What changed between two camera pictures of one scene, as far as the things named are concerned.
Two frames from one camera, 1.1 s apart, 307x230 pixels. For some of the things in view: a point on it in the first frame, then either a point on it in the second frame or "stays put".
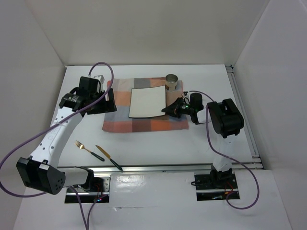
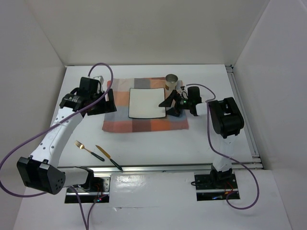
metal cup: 171,80 stays put
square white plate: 146,102 stays put
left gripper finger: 112,105 stays put
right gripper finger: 172,109 → 168,102
